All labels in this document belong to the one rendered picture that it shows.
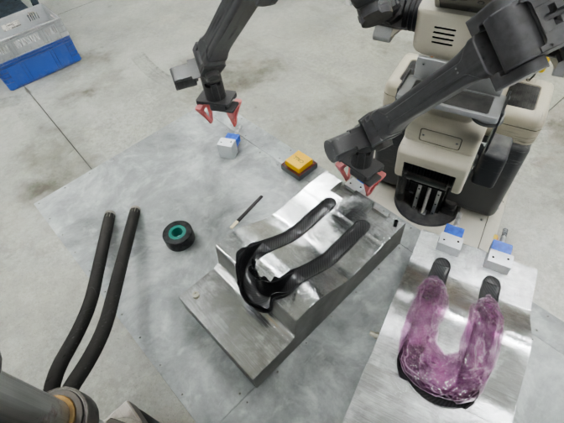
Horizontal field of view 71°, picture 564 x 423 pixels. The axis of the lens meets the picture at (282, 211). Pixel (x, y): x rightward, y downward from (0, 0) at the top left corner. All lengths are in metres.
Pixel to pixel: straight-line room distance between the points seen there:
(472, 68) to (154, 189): 0.93
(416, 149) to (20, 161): 2.50
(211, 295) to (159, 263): 0.22
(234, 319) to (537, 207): 1.86
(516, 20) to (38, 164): 2.75
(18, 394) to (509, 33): 0.77
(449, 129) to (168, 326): 0.94
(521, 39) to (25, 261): 2.32
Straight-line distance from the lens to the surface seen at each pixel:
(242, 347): 0.88
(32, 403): 0.65
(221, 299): 0.93
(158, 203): 1.23
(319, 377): 0.91
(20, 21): 4.13
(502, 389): 0.89
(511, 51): 0.63
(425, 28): 1.13
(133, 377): 1.90
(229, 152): 1.27
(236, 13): 0.84
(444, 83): 0.71
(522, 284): 1.03
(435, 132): 1.29
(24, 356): 2.18
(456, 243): 1.00
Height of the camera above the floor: 1.67
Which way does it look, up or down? 51 degrees down
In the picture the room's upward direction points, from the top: 7 degrees counter-clockwise
